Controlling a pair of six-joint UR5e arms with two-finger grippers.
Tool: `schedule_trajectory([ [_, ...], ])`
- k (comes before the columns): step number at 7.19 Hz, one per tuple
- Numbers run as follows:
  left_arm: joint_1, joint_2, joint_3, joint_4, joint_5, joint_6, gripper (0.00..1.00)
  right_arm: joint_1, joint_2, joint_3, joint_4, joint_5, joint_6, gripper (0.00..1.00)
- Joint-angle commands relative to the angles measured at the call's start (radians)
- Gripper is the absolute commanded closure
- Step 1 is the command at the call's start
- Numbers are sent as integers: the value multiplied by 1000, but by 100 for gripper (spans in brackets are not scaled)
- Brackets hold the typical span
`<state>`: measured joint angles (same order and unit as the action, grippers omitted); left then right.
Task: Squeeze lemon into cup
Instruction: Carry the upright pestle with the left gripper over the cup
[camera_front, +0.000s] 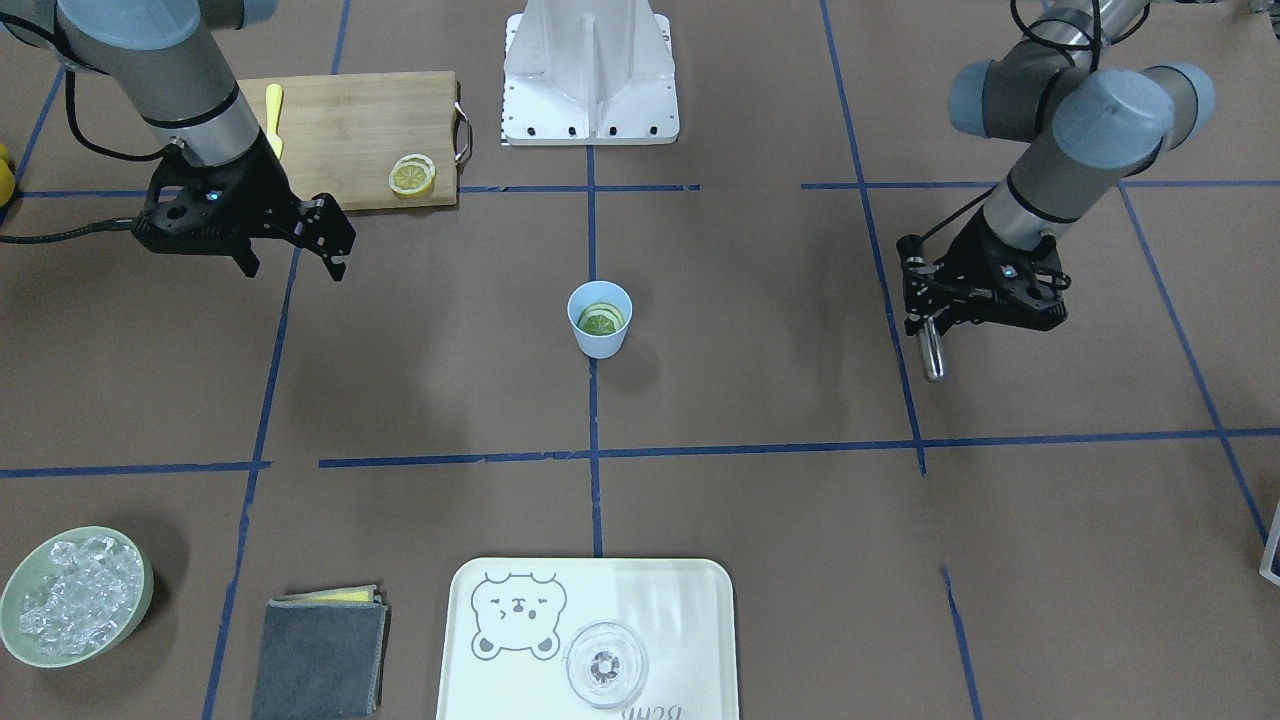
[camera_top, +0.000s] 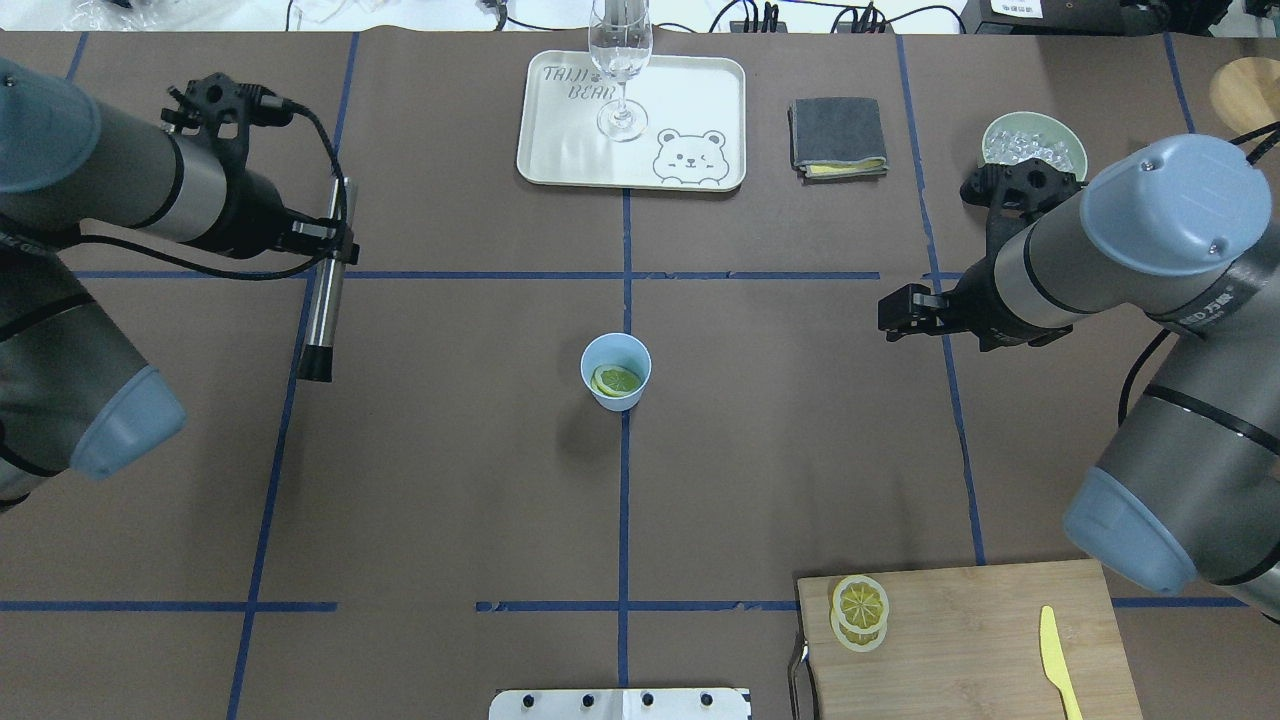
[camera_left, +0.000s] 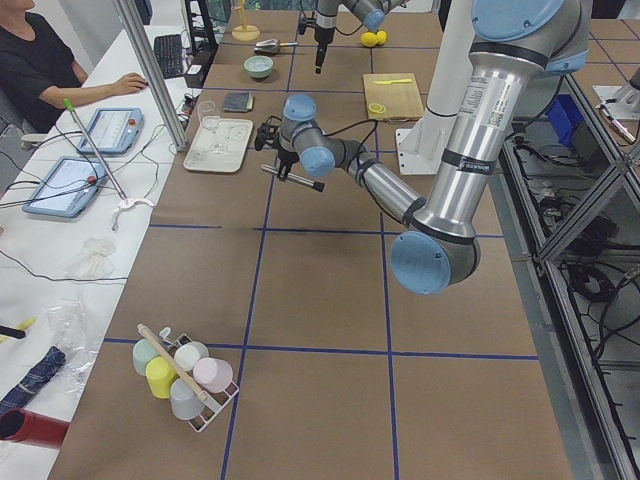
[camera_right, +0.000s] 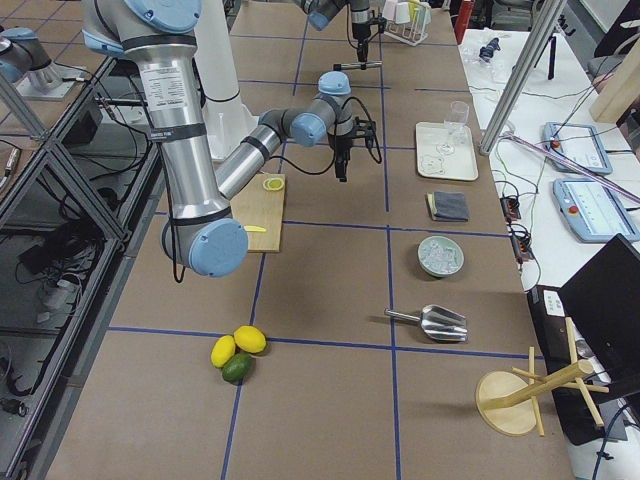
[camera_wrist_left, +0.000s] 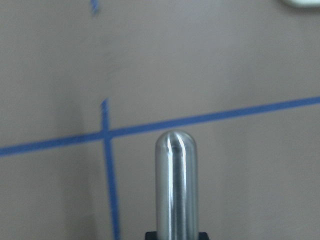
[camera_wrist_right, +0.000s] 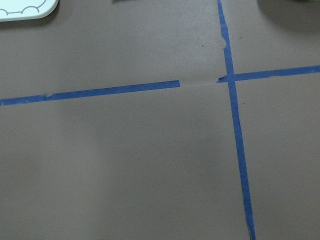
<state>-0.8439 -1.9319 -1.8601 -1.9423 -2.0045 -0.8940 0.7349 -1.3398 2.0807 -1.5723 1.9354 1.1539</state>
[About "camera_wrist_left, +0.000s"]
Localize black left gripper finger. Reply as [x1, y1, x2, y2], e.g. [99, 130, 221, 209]
[144, 231, 210, 240]

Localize steel muddler black tip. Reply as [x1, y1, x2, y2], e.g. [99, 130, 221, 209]
[155, 130, 199, 238]

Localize cream bear tray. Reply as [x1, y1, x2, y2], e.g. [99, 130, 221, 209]
[282, 0, 320, 8]

